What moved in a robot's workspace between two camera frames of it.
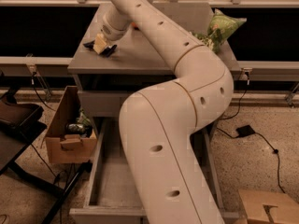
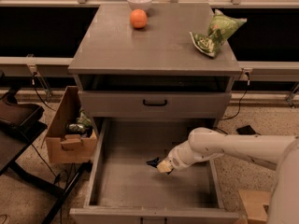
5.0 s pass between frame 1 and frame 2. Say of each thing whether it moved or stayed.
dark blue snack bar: moved
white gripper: moved
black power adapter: stayed
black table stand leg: stayed
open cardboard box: stayed
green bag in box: stayed
